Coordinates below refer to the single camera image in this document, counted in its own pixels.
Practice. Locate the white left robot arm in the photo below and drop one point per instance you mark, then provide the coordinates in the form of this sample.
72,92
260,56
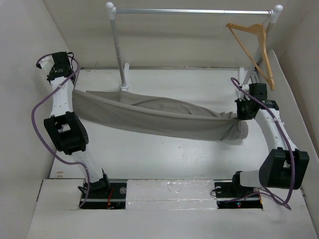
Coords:
63,126

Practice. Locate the aluminium side rail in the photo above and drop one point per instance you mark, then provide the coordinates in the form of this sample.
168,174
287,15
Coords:
254,79

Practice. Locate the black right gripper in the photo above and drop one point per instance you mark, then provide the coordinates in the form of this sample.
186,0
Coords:
240,116

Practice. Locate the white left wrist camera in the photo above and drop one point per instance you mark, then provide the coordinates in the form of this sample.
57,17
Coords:
45,63

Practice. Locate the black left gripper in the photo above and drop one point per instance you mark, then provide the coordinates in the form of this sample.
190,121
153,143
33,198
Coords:
72,83

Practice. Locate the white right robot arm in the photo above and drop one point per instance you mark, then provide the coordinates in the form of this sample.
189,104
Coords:
285,165

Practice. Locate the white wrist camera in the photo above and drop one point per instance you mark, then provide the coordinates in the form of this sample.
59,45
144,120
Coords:
45,63
241,90

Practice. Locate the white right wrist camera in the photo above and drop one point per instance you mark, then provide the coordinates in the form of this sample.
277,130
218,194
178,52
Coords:
241,90

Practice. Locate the grey trousers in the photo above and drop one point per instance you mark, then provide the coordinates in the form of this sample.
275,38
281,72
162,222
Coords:
157,116

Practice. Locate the white metal clothes rack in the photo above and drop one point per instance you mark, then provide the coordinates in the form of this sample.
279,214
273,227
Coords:
112,11

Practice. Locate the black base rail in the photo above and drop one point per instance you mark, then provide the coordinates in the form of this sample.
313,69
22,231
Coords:
228,195

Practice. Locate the wooden clothes hanger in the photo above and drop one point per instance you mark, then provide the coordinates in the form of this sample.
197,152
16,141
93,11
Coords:
261,53

